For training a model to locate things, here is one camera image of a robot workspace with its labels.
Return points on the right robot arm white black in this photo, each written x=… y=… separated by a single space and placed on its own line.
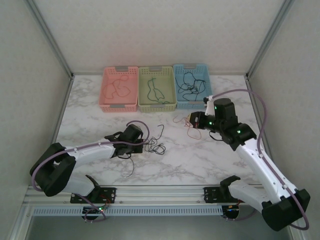
x=260 y=167

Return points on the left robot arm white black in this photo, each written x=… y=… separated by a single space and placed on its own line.
x=90 y=150

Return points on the blue plastic basket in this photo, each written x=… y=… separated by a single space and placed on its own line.
x=178 y=102

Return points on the pink plastic basket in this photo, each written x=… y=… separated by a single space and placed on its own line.
x=117 y=102

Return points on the green plastic basket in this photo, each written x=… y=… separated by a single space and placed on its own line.
x=165 y=80

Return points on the controller circuit board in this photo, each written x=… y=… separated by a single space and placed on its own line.
x=92 y=210
x=232 y=208

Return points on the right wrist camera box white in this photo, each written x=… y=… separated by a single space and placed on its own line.
x=208 y=105

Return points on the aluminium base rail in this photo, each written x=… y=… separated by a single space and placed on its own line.
x=160 y=193

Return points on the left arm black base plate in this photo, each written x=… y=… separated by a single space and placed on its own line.
x=110 y=195

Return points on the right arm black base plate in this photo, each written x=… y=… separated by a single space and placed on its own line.
x=212 y=195

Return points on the aluminium frame post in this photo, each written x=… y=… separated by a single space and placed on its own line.
x=48 y=32
x=271 y=32

